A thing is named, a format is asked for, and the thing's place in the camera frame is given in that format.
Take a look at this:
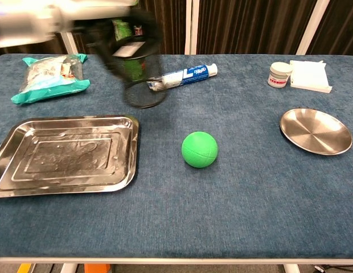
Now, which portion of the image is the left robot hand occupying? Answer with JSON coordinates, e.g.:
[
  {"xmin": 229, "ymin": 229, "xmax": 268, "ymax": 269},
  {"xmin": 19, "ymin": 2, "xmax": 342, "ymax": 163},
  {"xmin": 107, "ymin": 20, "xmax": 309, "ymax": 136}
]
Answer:
[{"xmin": 55, "ymin": 0, "xmax": 163, "ymax": 82}]

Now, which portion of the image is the black mesh pen cup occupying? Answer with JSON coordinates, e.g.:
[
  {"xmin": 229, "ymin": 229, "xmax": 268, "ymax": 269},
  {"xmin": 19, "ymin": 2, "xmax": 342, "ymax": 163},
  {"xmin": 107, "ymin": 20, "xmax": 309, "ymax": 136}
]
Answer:
[{"xmin": 106, "ymin": 35, "xmax": 169, "ymax": 109}]

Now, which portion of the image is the green rubber ball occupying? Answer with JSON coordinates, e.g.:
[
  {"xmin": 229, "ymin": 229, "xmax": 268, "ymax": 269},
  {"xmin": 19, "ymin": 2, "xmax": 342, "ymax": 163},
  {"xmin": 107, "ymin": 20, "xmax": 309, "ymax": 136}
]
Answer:
[{"xmin": 181, "ymin": 131, "xmax": 219, "ymax": 169}]

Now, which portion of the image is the green chips can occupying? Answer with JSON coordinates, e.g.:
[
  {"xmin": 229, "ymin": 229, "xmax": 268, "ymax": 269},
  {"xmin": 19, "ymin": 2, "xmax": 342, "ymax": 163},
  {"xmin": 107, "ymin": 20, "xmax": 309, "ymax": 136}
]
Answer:
[{"xmin": 112, "ymin": 18, "xmax": 147, "ymax": 82}]

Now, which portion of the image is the dark brown curtain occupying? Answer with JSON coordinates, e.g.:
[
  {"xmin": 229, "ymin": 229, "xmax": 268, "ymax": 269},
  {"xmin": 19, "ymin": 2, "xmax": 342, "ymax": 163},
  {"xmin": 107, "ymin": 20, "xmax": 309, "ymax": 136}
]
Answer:
[
  {"xmin": 71, "ymin": 0, "xmax": 191, "ymax": 55},
  {"xmin": 307, "ymin": 0, "xmax": 353, "ymax": 56},
  {"xmin": 0, "ymin": 39, "xmax": 67, "ymax": 60},
  {"xmin": 196, "ymin": 0, "xmax": 319, "ymax": 55}
]

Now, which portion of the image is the teal snack bag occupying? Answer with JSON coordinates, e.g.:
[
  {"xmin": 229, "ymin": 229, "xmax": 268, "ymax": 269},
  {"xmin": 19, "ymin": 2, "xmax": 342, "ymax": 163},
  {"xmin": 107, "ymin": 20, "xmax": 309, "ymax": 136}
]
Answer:
[{"xmin": 10, "ymin": 53, "xmax": 91, "ymax": 105}]

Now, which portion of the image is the blue white toothpaste tube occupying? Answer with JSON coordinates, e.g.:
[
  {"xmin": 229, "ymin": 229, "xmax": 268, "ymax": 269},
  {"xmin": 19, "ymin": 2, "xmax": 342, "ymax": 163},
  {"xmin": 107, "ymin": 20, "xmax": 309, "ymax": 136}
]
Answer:
[{"xmin": 146, "ymin": 63, "xmax": 219, "ymax": 92}]

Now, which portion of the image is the rectangular steel tray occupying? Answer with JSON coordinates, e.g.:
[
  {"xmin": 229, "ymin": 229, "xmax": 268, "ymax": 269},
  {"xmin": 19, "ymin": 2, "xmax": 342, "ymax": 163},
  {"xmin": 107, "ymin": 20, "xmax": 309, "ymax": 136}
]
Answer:
[{"xmin": 0, "ymin": 114, "xmax": 140, "ymax": 199}]

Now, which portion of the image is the white jar red label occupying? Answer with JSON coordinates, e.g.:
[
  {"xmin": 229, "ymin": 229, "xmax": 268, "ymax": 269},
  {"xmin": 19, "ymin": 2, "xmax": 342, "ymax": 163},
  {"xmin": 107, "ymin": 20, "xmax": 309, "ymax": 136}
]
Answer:
[{"xmin": 267, "ymin": 62, "xmax": 293, "ymax": 88}]

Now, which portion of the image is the white flat box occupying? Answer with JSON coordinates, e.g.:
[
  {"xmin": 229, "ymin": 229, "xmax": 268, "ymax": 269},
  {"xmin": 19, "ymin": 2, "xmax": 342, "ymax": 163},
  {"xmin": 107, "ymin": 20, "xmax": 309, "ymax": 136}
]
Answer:
[{"xmin": 289, "ymin": 60, "xmax": 333, "ymax": 94}]

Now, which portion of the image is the blue table mat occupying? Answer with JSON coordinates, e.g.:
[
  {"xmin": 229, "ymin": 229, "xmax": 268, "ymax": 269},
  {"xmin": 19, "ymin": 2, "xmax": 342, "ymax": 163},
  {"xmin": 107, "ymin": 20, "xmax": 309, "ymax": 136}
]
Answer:
[{"xmin": 0, "ymin": 53, "xmax": 353, "ymax": 259}]

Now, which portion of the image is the round steel plate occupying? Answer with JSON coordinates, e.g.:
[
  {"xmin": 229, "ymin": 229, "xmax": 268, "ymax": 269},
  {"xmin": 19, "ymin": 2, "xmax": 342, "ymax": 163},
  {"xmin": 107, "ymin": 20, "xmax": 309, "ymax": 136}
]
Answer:
[{"xmin": 280, "ymin": 108, "xmax": 353, "ymax": 156}]

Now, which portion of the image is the orange object under table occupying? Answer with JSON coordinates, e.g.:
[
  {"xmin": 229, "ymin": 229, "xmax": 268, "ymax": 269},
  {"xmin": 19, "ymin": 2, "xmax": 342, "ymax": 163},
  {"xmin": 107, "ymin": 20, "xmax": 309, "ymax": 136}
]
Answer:
[{"xmin": 84, "ymin": 263, "xmax": 111, "ymax": 273}]

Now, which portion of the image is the white partition post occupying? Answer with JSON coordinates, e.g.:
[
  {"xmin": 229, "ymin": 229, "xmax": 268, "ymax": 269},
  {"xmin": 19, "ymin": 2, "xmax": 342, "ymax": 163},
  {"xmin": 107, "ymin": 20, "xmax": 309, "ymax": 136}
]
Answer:
[
  {"xmin": 295, "ymin": 0, "xmax": 331, "ymax": 56},
  {"xmin": 60, "ymin": 31, "xmax": 80, "ymax": 55},
  {"xmin": 184, "ymin": 0, "xmax": 200, "ymax": 55}
]

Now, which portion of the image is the white table frame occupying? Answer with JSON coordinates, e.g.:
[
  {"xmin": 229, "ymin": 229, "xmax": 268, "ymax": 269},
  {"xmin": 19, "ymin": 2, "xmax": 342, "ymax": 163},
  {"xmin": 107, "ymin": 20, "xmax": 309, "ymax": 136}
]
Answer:
[{"xmin": 0, "ymin": 257, "xmax": 353, "ymax": 273}]

